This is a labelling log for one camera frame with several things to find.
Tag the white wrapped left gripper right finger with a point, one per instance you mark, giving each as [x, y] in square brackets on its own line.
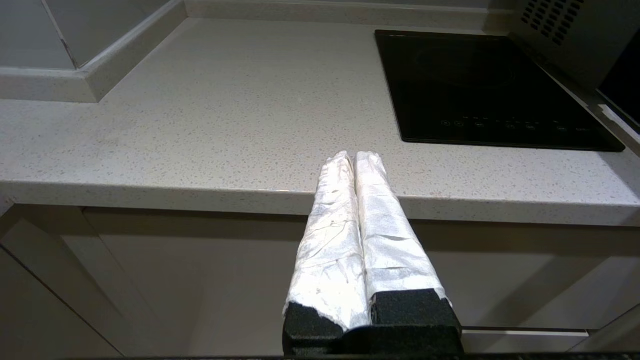
[395, 250]

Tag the dark glass microwave door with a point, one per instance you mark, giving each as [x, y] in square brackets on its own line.
[625, 85]

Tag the silver microwave oven body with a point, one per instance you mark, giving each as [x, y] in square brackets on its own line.
[575, 50]

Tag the beige corner cabinet panel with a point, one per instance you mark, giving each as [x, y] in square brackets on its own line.
[45, 300]

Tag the beige cabinet drawer front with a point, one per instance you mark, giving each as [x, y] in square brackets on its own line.
[525, 342]
[200, 280]
[525, 270]

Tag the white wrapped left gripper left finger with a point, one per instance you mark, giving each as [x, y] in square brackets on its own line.
[327, 250]

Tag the black induction cooktop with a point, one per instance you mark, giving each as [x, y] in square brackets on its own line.
[500, 85]

